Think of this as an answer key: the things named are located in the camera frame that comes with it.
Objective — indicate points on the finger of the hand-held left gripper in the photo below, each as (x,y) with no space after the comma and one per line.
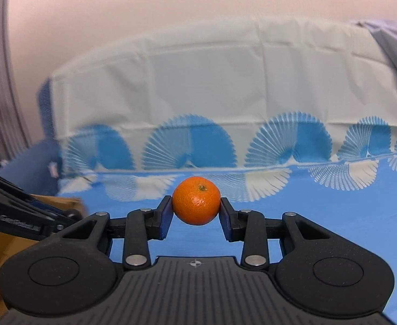
(15,193)

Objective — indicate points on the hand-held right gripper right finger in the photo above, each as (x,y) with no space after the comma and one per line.
(226,221)

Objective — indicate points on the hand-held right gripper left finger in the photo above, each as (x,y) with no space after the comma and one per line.
(166,220)

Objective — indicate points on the small orange mandarin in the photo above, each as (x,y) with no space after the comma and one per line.
(196,200)

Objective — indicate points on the blue fabric sofa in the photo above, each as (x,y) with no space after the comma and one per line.
(32,169)

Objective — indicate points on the blue white fan-print sheet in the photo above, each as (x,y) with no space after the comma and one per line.
(320,210)

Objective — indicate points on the grey curtain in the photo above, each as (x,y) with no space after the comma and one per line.
(2,74)

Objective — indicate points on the light grey cloth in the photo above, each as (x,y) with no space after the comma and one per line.
(394,47)

